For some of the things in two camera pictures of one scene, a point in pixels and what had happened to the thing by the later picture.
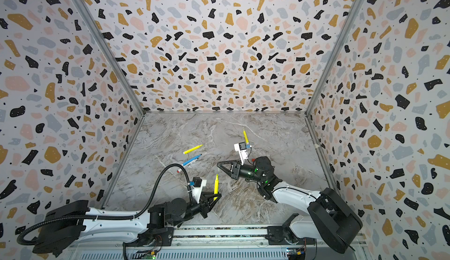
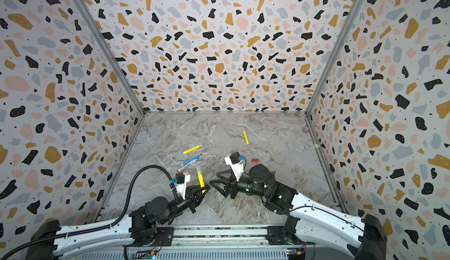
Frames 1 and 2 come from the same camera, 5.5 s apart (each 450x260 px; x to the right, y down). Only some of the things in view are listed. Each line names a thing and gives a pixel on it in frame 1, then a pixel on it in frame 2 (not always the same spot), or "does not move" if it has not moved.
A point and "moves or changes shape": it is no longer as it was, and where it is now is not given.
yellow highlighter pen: x=192 y=149 does not move
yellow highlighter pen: x=216 y=187 moves or changes shape
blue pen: x=191 y=160 does not move
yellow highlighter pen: x=246 y=138 does not move
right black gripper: x=235 y=170 → x=232 y=186
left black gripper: x=204 y=204 → x=191 y=199
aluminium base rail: x=222 y=242 does not move
